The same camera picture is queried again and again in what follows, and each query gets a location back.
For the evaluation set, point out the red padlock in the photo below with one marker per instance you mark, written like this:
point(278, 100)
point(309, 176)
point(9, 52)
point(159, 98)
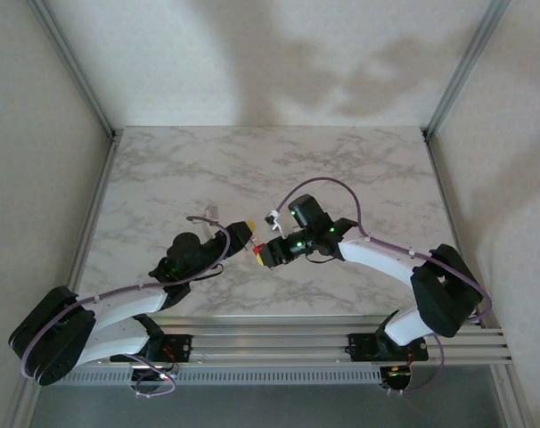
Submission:
point(258, 249)

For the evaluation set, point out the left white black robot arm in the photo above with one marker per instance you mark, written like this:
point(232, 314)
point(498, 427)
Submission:
point(51, 339)

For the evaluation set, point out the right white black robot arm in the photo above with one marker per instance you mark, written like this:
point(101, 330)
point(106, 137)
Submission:
point(448, 294)

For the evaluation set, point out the aluminium mounting rails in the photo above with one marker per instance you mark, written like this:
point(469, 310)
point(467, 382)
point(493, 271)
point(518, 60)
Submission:
point(270, 343)

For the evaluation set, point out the circuit board with LED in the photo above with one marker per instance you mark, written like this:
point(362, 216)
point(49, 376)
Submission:
point(395, 374)
point(163, 376)

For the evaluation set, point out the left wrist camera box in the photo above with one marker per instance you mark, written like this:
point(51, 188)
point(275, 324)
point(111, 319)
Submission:
point(212, 210)

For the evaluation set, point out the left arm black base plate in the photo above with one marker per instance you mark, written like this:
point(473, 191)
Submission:
point(183, 345)

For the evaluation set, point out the aluminium table side rail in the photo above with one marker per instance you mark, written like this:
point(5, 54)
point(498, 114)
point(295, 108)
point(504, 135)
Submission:
point(444, 196)
point(98, 196)

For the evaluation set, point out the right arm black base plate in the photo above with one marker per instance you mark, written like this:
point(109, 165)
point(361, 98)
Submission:
point(359, 350)

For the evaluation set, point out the aluminium frame post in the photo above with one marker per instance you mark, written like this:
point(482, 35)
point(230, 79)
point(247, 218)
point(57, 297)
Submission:
point(74, 67)
point(466, 62)

